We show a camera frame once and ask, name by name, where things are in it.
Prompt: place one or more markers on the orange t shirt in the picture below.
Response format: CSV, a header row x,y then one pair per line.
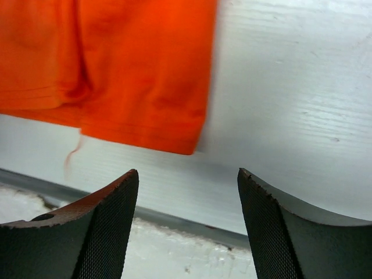
x,y
131,72

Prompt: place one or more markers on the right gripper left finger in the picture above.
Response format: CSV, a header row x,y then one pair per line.
x,y
84,239

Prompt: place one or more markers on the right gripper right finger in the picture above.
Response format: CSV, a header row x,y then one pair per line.
x,y
290,238

